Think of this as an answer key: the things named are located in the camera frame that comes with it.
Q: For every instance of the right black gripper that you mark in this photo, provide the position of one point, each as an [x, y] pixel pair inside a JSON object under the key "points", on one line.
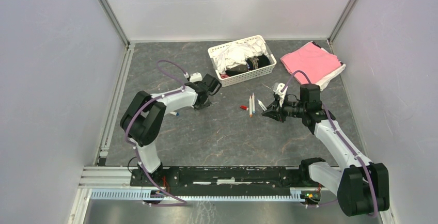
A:
{"points": [[275, 111]]}

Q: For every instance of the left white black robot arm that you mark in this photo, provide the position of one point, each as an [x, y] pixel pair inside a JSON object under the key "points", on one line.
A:
{"points": [[143, 119]]}

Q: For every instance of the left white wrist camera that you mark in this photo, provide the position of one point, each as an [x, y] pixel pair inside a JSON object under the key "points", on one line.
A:
{"points": [[194, 77]]}

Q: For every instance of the white cloth under pink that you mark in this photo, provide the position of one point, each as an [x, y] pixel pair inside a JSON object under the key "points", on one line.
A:
{"points": [[328, 67]]}

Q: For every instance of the white pen blue tip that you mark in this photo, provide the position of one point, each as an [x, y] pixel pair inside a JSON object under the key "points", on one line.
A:
{"points": [[253, 104]]}

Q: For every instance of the black cloth in basket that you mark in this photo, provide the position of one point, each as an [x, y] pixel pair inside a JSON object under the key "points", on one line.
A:
{"points": [[253, 63]]}

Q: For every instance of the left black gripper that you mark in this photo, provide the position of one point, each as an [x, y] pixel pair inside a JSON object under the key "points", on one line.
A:
{"points": [[198, 107]]}

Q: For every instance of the white cloth in basket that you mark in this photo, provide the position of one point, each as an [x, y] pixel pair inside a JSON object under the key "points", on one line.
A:
{"points": [[236, 54]]}

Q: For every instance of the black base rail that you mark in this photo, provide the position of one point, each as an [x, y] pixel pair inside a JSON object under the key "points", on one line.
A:
{"points": [[237, 181]]}

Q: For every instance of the pink folded cloth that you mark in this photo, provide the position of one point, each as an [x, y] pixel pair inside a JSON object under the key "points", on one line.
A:
{"points": [[304, 59]]}

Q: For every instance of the white plastic basket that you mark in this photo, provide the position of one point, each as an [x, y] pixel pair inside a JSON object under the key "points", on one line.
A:
{"points": [[228, 81]]}

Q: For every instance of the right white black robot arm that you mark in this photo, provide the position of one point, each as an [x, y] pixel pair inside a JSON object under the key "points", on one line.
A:
{"points": [[360, 185]]}

